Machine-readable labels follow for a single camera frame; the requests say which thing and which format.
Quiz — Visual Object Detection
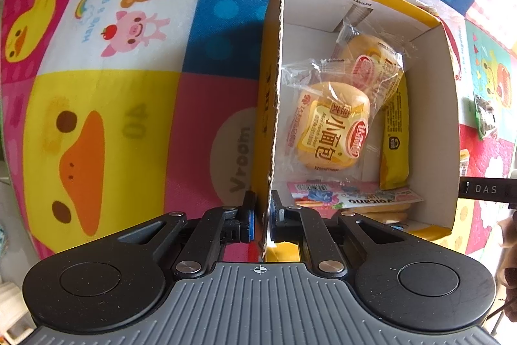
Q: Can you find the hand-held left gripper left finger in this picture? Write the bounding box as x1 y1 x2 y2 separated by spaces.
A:
109 190 257 279

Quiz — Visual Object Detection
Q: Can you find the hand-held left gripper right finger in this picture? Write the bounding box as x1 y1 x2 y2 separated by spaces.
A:
270 190 409 278

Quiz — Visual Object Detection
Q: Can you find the dark snack packet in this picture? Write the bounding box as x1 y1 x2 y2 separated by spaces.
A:
472 96 501 141

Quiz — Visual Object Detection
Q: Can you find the yellow cardboard box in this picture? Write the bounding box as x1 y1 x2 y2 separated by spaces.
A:
249 0 462 263

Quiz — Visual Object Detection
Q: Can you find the yellow snack packet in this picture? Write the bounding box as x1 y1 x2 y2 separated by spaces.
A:
379 72 411 189

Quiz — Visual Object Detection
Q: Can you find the clear biscuit packet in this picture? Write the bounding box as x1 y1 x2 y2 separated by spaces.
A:
341 203 409 227

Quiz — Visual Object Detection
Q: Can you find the bread bun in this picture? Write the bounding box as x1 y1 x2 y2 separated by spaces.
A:
334 23 405 88
281 59 377 175

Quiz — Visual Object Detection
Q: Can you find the person's right hand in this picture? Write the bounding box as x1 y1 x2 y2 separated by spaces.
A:
495 208 517 291

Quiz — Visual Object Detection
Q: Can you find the colourful cartoon play mat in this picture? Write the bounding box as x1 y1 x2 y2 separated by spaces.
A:
0 0 517 262

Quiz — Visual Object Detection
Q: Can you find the white coffee table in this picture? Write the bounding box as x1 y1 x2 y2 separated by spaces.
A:
0 159 41 345

